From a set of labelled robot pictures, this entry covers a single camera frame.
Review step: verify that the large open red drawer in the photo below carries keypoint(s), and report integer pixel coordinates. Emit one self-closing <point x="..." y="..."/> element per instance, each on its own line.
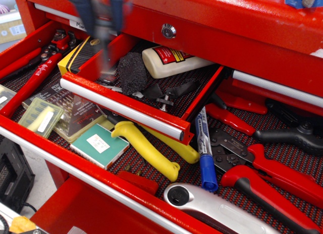
<point x="132" y="201"/>

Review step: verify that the yellow handled pliers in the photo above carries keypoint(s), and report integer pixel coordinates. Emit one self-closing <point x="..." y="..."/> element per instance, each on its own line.
<point x="128" y="130"/>

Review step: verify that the yellow sponge object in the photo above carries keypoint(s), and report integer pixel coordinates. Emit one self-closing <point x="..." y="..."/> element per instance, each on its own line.
<point x="22" y="224"/>

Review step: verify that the red tool chest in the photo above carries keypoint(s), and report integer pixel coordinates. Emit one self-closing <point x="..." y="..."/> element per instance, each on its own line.
<point x="263" y="38"/>

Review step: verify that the black steel wool pad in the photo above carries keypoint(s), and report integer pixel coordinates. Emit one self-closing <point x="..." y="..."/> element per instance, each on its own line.
<point x="132" y="73"/>

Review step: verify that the red wire stripper tool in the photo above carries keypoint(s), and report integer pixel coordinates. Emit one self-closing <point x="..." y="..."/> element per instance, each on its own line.
<point x="42" y="61"/>

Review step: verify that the white glue bottle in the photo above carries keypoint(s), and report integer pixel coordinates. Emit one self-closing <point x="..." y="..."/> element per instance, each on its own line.
<point x="162" y="62"/>

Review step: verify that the black metal knob screw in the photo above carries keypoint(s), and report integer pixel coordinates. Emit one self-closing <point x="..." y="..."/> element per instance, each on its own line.
<point x="165" y="102"/>

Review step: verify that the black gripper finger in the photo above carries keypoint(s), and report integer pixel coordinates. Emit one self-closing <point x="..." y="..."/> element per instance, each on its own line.
<point x="86" y="13"/>
<point x="117" y="15"/>

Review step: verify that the small clear bit case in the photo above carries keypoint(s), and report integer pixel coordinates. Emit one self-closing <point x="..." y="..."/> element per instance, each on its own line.
<point x="41" y="117"/>

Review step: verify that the large drill bit case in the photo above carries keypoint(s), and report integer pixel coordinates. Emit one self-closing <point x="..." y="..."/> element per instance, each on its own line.
<point x="79" y="114"/>

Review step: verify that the red black handled pliers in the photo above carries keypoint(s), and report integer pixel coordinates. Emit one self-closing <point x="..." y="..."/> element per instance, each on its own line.
<point x="271" y="122"/>

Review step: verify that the red crimping tool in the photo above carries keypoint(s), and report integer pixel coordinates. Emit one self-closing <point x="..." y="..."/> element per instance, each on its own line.
<point x="247" y="169"/>

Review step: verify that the silver utility knife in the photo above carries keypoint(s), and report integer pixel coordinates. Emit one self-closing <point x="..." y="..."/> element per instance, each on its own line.
<point x="213" y="210"/>

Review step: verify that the right closed drawer handle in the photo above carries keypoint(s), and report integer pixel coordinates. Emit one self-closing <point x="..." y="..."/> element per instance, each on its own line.
<point x="278" y="88"/>

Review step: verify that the black tape strip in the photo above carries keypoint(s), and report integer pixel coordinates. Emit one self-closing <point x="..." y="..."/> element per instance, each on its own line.
<point x="154" y="92"/>

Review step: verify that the yellow black box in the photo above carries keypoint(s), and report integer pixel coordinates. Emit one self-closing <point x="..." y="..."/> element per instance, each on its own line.
<point x="79" y="55"/>

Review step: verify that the small open red drawer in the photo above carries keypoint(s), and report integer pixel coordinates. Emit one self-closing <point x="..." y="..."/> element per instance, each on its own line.
<point x="176" y="121"/>

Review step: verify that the red grey handled scissors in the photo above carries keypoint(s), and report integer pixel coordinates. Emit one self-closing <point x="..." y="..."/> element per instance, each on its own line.
<point x="103" y="30"/>

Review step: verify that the blue white marker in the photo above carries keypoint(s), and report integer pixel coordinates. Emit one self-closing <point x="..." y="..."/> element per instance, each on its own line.
<point x="207" y="169"/>

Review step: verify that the white markers label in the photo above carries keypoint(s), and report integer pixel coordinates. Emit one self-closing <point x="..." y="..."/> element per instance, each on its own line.
<point x="77" y="25"/>

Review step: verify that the red plug adapter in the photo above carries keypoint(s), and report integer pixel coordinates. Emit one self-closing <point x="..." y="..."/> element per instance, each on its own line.
<point x="138" y="180"/>

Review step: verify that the black electronic device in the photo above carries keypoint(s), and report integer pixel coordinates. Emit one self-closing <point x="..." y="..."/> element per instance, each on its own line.
<point x="17" y="177"/>

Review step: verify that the green small box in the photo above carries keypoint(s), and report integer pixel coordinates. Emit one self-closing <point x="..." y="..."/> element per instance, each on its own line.
<point x="99" y="147"/>

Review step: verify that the chrome drawer lock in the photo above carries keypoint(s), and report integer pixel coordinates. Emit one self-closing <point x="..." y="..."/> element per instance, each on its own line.
<point x="168" y="31"/>

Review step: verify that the clear case at left edge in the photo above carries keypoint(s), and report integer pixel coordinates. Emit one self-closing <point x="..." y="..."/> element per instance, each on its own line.
<point x="6" y="95"/>

